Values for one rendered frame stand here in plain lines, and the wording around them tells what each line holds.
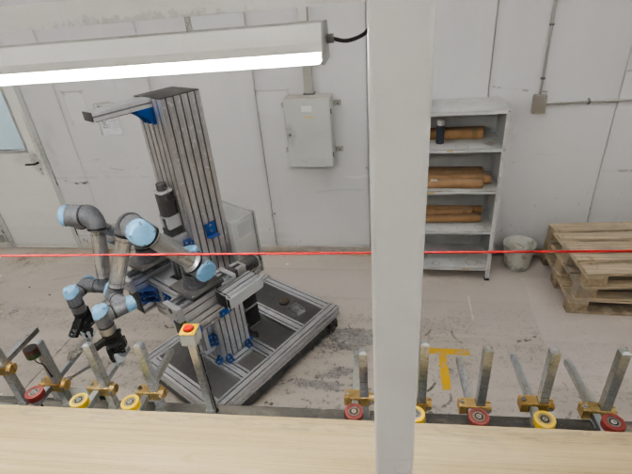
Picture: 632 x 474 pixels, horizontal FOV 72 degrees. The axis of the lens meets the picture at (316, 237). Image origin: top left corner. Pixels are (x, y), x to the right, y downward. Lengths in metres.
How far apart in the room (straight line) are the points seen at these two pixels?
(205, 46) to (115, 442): 1.62
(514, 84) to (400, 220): 3.73
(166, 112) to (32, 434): 1.58
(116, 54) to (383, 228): 0.83
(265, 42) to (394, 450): 0.79
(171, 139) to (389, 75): 2.14
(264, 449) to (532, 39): 3.45
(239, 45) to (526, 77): 3.32
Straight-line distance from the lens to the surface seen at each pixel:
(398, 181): 0.39
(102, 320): 2.27
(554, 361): 2.01
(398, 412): 0.57
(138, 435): 2.11
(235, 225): 2.77
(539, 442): 1.99
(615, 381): 2.17
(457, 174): 3.95
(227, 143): 4.38
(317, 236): 4.57
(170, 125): 2.44
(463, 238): 4.55
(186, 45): 1.05
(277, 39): 0.99
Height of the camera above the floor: 2.44
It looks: 29 degrees down
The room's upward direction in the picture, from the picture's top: 5 degrees counter-clockwise
